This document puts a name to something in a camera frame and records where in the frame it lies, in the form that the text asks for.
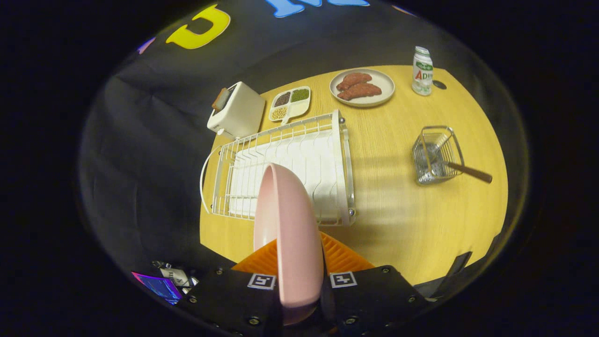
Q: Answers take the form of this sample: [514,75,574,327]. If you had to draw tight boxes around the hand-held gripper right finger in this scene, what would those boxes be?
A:
[320,232,429,337]

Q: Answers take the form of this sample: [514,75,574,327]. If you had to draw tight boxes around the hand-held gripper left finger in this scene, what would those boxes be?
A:
[180,236,284,337]

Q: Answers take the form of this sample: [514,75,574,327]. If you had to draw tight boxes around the pink plate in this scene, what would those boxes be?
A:
[253,162,325,326]

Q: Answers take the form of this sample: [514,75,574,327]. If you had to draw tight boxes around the metal wire basket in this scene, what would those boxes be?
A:
[412,125,465,186]

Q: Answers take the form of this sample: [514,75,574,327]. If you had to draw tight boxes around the white wire dish rack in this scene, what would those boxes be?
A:
[200,109,356,227]

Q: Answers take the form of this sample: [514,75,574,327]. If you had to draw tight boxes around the white divided bean dish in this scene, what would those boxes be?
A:
[269,86,311,125]

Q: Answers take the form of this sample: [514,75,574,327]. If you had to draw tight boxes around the beige round plate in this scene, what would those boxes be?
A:
[329,68,395,108]

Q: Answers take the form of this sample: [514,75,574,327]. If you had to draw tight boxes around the white paper tags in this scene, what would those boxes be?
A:
[152,261,199,293]

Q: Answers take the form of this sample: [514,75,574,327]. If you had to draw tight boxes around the purple glowing screen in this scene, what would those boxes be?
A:
[131,271,183,305]

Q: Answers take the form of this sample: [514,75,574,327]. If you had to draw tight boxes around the black table clamp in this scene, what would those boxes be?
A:
[414,251,473,300]

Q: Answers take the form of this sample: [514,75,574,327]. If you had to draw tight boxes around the white drip tray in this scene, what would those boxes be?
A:
[228,136,340,220]

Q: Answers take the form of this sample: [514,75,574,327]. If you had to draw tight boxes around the black backdrop cloth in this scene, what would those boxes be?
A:
[77,0,468,291]

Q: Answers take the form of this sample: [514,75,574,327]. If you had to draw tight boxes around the white toaster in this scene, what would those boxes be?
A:
[207,81,266,140]

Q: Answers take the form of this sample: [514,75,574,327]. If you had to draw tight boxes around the brown toast slice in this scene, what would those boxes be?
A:
[212,88,231,111]

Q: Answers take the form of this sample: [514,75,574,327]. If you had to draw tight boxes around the red sausage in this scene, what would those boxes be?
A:
[337,83,382,101]
[336,72,373,91]

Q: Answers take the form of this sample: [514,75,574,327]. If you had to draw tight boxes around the white bottle green cap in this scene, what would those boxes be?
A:
[411,46,434,96]

